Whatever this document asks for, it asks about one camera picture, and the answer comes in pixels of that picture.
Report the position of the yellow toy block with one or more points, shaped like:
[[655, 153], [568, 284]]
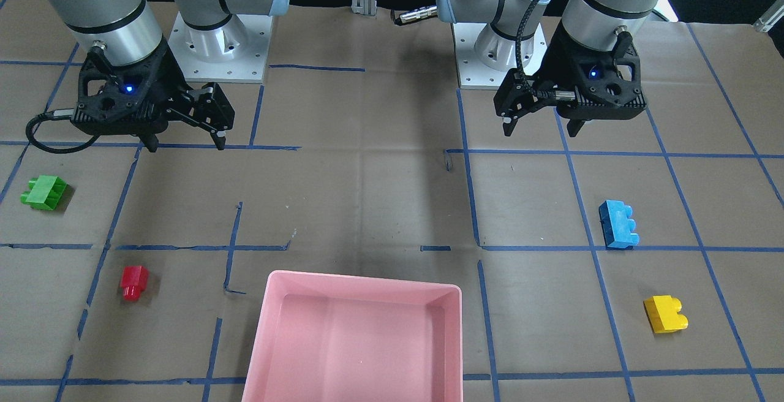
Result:
[[664, 314]]

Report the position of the red toy block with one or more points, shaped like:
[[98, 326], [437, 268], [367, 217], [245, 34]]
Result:
[[134, 280]]

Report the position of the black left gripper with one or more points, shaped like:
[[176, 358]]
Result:
[[558, 66]]

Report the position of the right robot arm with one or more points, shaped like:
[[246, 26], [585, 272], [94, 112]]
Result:
[[128, 31]]

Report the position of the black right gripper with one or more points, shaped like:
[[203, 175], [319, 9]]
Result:
[[166, 74]]

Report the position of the pink plastic box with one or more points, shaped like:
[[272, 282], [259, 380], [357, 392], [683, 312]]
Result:
[[325, 337]]

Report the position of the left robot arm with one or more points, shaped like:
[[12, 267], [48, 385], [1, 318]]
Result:
[[589, 22]]

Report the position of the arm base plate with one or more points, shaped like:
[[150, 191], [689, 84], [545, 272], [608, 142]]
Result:
[[235, 53], [482, 57]]

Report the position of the blue toy block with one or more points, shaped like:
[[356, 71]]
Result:
[[618, 226]]

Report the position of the green toy block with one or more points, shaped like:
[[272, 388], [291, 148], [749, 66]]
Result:
[[44, 192]]

